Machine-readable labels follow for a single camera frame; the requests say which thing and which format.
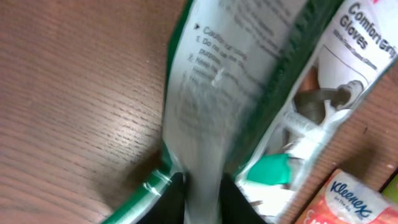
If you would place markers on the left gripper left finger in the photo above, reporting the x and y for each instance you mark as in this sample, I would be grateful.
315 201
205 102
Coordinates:
170 207

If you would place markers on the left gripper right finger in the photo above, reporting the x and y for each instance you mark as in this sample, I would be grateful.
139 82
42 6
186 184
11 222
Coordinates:
235 209

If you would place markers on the orange juice carton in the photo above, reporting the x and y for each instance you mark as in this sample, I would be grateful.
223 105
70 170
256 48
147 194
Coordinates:
343 199

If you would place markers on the green white snack bag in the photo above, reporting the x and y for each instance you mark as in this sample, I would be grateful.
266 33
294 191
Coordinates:
256 89

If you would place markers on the green juice carton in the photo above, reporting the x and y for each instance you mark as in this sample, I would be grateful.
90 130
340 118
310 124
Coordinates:
390 191

